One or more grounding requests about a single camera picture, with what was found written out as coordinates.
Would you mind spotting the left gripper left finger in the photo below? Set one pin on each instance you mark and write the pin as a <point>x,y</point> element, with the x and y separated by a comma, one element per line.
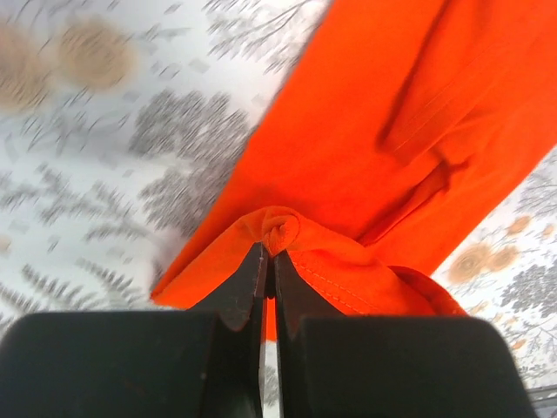
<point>199,362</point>

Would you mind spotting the floral patterned table mat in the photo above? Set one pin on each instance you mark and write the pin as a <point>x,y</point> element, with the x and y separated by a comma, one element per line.
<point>117,141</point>

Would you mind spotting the orange t-shirt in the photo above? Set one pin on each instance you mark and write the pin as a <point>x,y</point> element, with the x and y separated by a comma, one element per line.
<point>403,126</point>

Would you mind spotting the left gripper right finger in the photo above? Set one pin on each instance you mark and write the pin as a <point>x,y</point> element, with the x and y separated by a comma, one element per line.
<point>334,365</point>

